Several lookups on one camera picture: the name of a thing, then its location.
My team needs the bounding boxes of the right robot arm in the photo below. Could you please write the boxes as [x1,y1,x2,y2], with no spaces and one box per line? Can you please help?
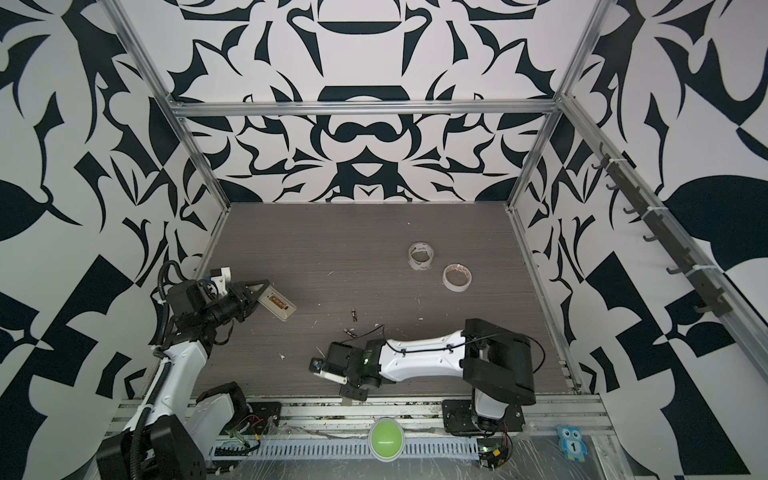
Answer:
[309,318,541,437]

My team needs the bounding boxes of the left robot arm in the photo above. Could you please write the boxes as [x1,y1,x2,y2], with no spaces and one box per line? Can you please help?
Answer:
[95,261,271,479]

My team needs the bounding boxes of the green round button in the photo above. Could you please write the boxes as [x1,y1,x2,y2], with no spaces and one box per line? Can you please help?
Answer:
[367,418,405,462]

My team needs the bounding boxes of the large clear printed tape roll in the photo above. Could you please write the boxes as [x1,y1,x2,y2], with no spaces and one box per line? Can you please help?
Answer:
[407,242,434,271]

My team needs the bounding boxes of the small white orange tape roll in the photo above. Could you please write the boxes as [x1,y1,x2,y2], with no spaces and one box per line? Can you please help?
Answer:
[442,263,473,293]

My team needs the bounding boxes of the blue owl figurine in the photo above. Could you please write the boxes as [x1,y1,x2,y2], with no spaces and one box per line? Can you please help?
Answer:
[556,425,588,463]

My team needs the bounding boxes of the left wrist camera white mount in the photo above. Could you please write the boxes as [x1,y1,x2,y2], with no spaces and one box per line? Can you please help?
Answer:
[199,267,232,299]

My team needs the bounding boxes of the white slotted cable duct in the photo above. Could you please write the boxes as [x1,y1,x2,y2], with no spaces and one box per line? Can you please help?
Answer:
[209,437,480,461]

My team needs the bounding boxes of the black wall hook rack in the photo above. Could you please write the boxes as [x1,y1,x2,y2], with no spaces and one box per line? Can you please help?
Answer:
[594,146,733,318]

